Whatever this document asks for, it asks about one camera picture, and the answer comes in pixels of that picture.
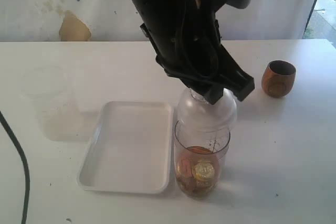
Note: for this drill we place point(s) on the brown wooden cup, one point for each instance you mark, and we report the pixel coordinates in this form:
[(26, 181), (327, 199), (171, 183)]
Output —
[(278, 78)]

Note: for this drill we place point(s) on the clear glass jar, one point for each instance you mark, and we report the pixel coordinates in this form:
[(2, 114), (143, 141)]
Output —
[(195, 111)]

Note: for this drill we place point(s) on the clear measuring cylinder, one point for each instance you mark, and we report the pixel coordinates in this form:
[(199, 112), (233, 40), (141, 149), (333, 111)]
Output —
[(199, 155)]

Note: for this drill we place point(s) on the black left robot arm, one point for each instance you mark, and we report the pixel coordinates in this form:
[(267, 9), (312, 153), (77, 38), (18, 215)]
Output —
[(38, 20)]

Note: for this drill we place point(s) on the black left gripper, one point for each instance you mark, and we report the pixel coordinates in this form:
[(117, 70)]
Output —
[(186, 38)]

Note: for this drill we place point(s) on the frosted plastic container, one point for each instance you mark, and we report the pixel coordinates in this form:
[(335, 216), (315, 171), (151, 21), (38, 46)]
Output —
[(50, 92)]

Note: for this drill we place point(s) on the white plastic tray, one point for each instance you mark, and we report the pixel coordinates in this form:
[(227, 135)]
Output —
[(130, 149)]

